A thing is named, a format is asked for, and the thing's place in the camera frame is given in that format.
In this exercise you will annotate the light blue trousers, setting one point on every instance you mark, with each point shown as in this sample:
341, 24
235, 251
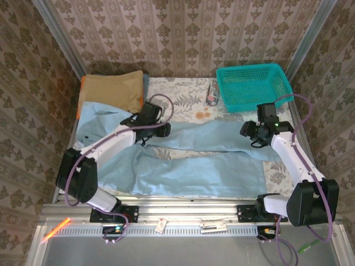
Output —
194, 171

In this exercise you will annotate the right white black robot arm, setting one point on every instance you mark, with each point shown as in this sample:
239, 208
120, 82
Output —
288, 155

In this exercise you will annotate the blue folded trousers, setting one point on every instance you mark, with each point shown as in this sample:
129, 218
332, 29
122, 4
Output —
146, 83

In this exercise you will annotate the tan folded trousers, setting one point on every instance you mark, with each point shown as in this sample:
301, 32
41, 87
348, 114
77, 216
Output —
111, 88

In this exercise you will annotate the floral table cloth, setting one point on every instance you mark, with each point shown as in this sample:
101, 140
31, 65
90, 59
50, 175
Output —
180, 91

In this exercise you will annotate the teal plastic basket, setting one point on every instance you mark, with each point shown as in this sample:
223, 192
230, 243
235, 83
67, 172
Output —
249, 83

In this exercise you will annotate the small paper tag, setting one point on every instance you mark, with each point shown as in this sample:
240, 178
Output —
161, 225

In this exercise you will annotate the green pen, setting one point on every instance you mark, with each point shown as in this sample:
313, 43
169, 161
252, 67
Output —
310, 245

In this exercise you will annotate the orange pen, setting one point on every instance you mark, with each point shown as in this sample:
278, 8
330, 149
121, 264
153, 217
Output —
56, 229

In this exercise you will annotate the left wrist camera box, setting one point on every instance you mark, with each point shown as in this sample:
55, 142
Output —
151, 110

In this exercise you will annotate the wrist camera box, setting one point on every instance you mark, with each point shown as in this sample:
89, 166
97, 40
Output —
266, 110
151, 110

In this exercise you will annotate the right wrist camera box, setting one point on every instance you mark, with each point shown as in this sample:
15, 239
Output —
266, 110

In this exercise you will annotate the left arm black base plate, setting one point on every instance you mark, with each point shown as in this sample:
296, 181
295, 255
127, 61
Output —
130, 213

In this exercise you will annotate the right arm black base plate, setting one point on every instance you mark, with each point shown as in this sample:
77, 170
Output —
245, 214

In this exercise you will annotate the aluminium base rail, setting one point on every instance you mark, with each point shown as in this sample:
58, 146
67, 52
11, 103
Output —
188, 213

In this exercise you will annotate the aluminium corner post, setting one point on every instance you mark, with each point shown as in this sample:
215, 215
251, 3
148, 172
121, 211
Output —
313, 36
59, 38

